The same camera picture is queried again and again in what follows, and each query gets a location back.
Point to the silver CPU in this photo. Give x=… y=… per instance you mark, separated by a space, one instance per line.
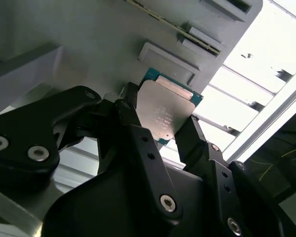
x=162 y=108

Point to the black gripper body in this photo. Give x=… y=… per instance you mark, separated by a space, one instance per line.
x=101 y=209

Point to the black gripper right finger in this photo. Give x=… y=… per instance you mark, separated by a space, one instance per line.
x=222 y=187

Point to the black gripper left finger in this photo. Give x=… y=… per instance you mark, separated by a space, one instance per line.
x=22 y=128

